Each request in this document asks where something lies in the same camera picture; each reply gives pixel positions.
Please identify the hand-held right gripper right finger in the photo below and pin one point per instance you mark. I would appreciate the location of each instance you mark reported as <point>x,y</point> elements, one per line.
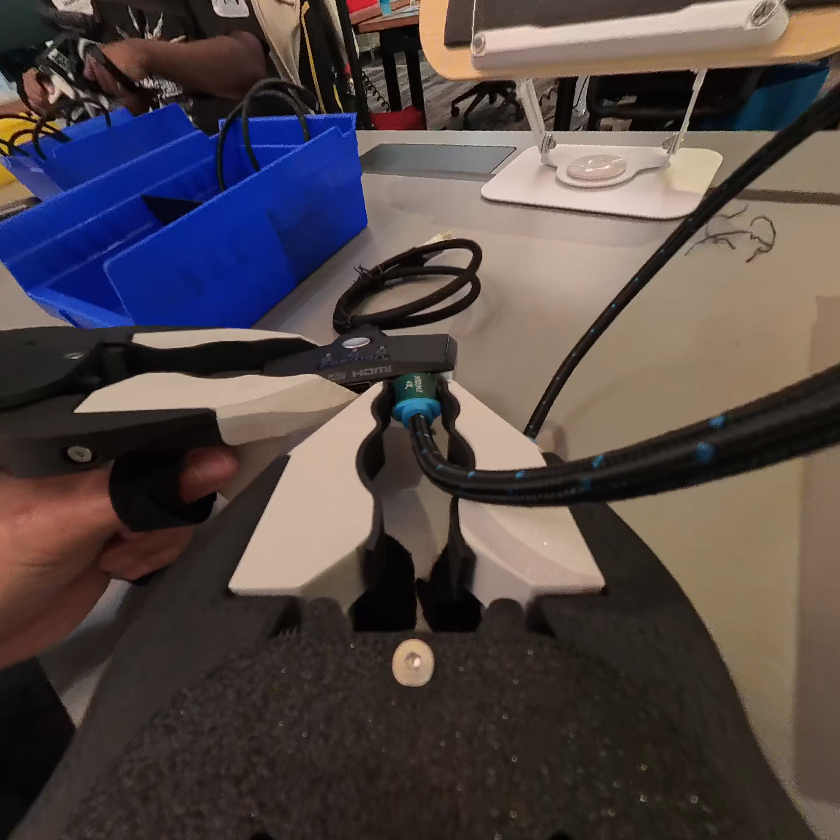
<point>531,544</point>

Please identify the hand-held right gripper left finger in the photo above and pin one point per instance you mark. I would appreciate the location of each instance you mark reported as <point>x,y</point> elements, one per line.
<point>302,525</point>

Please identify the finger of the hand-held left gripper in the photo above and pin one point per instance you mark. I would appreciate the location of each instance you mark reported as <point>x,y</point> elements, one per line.
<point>262,407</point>
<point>216,340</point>

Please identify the blue plastic bin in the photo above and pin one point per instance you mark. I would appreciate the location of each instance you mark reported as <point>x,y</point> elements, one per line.
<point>98,141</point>
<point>229,262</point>

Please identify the black silver video switch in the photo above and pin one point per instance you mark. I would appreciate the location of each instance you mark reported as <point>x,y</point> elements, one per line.
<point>394,354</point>

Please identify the grey desk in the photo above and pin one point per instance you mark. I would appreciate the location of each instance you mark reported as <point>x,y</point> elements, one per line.
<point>689,394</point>

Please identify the person's left hand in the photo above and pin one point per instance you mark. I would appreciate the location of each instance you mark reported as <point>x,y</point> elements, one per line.
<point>52,558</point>

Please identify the yellow plastic bin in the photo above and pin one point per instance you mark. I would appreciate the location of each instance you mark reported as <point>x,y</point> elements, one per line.
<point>16,151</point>

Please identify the red floor bag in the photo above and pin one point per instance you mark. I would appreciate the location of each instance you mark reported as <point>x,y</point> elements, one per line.
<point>397,119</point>

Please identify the cream hooded jacket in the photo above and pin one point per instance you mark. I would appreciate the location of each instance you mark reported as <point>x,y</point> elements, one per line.
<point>289,46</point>

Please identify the black tripod pole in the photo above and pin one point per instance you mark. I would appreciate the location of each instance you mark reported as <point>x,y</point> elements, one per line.
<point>351,59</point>

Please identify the person's dark clothing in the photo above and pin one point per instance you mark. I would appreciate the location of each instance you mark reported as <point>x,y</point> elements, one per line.
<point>29,754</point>

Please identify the wooden work table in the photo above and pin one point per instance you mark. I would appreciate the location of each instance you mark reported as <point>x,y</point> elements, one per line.
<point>387,23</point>

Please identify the black thread tangle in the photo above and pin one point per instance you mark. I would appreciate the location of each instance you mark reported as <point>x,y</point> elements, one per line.
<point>728,236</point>

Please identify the black board on white stand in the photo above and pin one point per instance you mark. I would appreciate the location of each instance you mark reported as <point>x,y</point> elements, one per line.
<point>604,177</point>

